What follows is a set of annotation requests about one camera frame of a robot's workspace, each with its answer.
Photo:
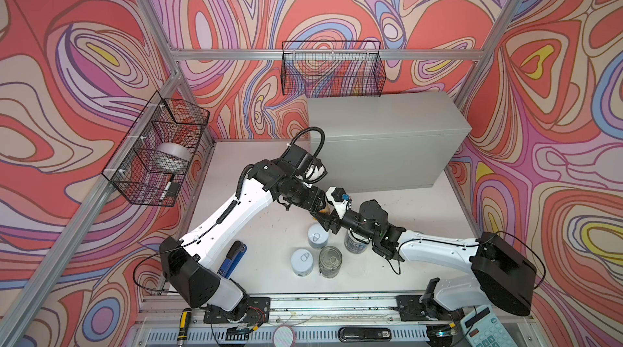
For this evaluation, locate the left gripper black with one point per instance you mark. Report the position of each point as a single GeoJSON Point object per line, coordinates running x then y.
{"type": "Point", "coordinates": [315, 199]}

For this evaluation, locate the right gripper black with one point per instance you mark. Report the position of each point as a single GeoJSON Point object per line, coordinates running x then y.
{"type": "Point", "coordinates": [327, 222]}

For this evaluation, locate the large blue-label can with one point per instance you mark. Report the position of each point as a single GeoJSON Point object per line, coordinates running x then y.
{"type": "Point", "coordinates": [356, 243]}

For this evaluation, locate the small orange-label can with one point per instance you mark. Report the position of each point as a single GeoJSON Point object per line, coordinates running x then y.
{"type": "Point", "coordinates": [326, 212]}

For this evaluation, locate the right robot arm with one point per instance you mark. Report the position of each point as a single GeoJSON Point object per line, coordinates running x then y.
{"type": "Point", "coordinates": [493, 271]}

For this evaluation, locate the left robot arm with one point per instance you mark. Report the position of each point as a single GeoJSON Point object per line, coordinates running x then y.
{"type": "Point", "coordinates": [188, 262]}

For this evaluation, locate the teal can rear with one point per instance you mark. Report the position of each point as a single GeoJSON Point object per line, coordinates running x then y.
{"type": "Point", "coordinates": [317, 237]}

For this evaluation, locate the teal can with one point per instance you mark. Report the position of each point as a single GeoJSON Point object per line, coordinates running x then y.
{"type": "Point", "coordinates": [317, 237]}
{"type": "Point", "coordinates": [302, 262]}

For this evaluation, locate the chopped tomato can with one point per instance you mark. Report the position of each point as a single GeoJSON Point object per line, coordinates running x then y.
{"type": "Point", "coordinates": [330, 261]}

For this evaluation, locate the teal can front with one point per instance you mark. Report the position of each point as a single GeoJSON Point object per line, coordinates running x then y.
{"type": "Point", "coordinates": [302, 262]}

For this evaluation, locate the grey metal cabinet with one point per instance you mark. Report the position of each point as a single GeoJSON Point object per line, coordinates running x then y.
{"type": "Point", "coordinates": [387, 143]}

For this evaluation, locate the blue stapler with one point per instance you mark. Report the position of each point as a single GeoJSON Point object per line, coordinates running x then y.
{"type": "Point", "coordinates": [233, 257]}

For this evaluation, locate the black barcode device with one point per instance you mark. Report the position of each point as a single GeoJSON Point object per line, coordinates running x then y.
{"type": "Point", "coordinates": [363, 334]}

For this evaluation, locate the teal calculator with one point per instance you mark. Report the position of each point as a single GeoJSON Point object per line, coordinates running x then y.
{"type": "Point", "coordinates": [483, 328]}

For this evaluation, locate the green circuit board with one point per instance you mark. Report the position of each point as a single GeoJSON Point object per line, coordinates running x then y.
{"type": "Point", "coordinates": [238, 334]}

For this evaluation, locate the yellow black screwdriver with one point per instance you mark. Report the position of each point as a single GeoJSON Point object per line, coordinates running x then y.
{"type": "Point", "coordinates": [183, 328]}

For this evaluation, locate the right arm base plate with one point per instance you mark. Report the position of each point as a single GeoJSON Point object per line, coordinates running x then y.
{"type": "Point", "coordinates": [415, 308]}

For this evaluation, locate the back black wire basket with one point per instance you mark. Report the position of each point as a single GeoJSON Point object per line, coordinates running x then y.
{"type": "Point", "coordinates": [332, 68]}

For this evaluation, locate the black wire basket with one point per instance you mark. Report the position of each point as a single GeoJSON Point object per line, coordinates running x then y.
{"type": "Point", "coordinates": [332, 68]}
{"type": "Point", "coordinates": [151, 165]}

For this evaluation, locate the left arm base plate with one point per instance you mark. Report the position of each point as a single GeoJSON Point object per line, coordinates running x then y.
{"type": "Point", "coordinates": [250, 312]}

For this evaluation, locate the left black wire basket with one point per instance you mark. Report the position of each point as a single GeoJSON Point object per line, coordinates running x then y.
{"type": "Point", "coordinates": [151, 165]}

